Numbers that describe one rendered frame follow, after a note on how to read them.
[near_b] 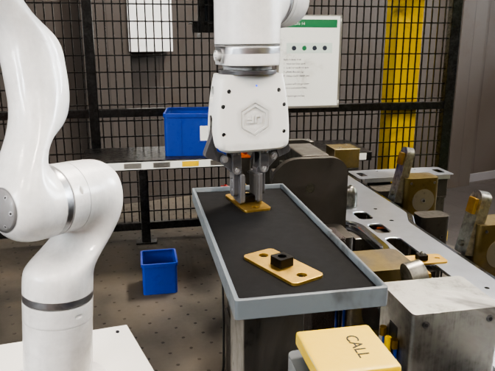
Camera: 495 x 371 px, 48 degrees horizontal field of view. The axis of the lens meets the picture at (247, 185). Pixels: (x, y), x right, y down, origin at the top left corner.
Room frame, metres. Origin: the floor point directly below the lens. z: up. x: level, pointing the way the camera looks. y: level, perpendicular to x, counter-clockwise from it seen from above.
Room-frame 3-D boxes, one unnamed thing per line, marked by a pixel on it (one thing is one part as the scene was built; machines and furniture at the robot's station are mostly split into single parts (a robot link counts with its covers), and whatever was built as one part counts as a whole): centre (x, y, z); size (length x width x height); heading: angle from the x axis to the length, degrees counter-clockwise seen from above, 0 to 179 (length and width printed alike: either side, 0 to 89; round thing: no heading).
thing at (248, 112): (0.72, 0.00, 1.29); 0.10 x 0.07 x 0.11; 110
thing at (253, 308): (0.61, -0.02, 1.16); 0.37 x 0.14 x 0.02; 11
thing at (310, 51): (1.92, -0.21, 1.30); 0.23 x 0.02 x 0.31; 101
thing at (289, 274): (0.50, -0.03, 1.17); 0.08 x 0.04 x 0.01; 35
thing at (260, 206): (0.73, 0.00, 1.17); 0.08 x 0.04 x 0.01; 20
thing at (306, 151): (0.96, -0.09, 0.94); 0.18 x 0.13 x 0.49; 11
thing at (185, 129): (1.74, 0.11, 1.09); 0.30 x 0.17 x 0.13; 94
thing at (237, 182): (0.72, 0.02, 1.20); 0.03 x 0.03 x 0.07; 20
